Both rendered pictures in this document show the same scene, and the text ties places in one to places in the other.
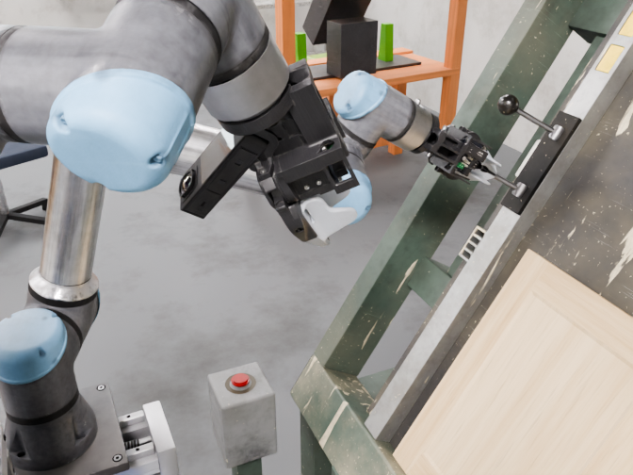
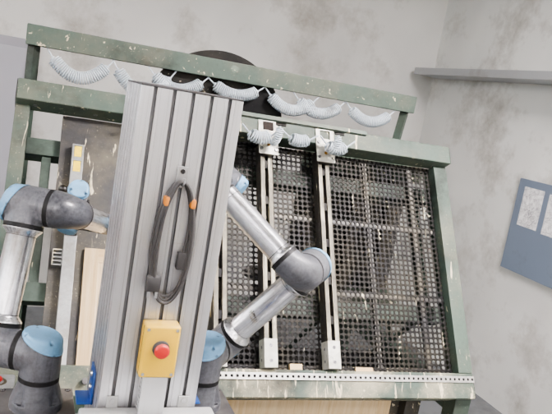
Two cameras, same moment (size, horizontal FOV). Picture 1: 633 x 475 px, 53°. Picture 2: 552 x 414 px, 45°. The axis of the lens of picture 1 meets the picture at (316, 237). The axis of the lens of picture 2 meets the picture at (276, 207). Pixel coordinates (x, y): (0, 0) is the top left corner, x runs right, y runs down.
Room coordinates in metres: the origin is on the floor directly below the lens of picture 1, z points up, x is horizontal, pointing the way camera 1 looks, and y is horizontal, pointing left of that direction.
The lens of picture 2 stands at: (0.11, 2.25, 2.04)
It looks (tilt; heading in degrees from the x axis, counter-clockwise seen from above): 9 degrees down; 273
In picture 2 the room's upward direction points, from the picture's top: 10 degrees clockwise
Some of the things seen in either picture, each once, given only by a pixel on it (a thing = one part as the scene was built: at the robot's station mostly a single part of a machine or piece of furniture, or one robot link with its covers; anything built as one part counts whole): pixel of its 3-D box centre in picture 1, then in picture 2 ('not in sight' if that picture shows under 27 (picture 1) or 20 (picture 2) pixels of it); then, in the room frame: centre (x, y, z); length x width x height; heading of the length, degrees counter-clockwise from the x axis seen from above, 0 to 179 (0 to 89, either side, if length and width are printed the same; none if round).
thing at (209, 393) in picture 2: not in sight; (199, 389); (0.37, 0.26, 1.09); 0.15 x 0.15 x 0.10
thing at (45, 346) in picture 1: (34, 359); (39, 351); (0.82, 0.46, 1.20); 0.13 x 0.12 x 0.14; 2
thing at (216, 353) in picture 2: not in sight; (205, 355); (0.36, 0.25, 1.20); 0.13 x 0.12 x 0.14; 76
